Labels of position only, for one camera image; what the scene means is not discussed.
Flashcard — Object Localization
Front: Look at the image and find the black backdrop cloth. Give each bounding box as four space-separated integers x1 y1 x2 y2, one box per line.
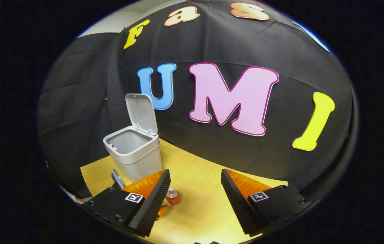
37 0 353 200

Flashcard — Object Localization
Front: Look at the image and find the red pop can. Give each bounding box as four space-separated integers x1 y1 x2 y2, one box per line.
165 189 181 205

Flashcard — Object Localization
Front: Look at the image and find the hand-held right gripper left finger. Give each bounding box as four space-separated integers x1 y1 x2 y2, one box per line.
88 169 171 238

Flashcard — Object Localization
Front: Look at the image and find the grey desktop garbage bin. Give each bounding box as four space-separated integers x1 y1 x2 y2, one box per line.
103 94 163 183

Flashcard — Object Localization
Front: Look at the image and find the wooden desktop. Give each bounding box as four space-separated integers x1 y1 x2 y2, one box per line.
80 138 289 244

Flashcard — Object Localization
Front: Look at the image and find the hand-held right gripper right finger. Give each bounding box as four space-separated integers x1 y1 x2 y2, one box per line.
221 168 314 237

